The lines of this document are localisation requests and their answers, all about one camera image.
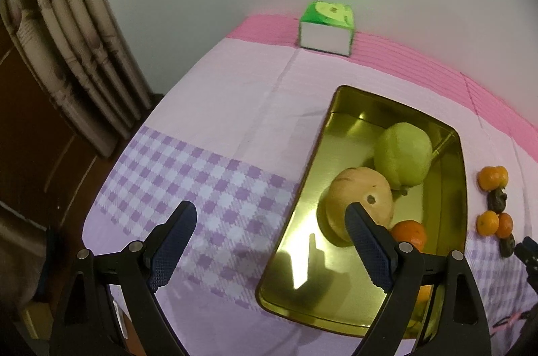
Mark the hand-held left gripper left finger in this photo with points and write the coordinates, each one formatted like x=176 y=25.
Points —
x=168 y=255

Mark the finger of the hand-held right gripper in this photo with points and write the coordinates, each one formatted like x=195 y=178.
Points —
x=527 y=257
x=531 y=243

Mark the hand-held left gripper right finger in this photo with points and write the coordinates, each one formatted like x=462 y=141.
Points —
x=370 y=251

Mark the dark mangosteen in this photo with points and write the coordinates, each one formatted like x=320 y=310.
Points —
x=507 y=246
x=498 y=201

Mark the yellow pear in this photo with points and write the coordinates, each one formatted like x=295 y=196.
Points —
x=349 y=185

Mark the smooth yellowish orange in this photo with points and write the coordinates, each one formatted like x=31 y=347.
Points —
x=502 y=176

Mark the rough dark orange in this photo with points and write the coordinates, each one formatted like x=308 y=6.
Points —
x=487 y=178

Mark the green pear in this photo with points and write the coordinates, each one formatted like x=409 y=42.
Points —
x=403 y=154

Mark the maroon and gold tin box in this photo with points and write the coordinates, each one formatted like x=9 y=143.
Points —
x=357 y=116

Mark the pink checkered tablecloth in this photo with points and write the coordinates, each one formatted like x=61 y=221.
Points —
x=235 y=95

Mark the brown wooden cabinet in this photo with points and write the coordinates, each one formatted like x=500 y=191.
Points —
x=33 y=137

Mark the striped curtain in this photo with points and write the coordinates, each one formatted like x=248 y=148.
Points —
x=75 y=65

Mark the green tissue box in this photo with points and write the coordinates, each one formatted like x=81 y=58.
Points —
x=323 y=38

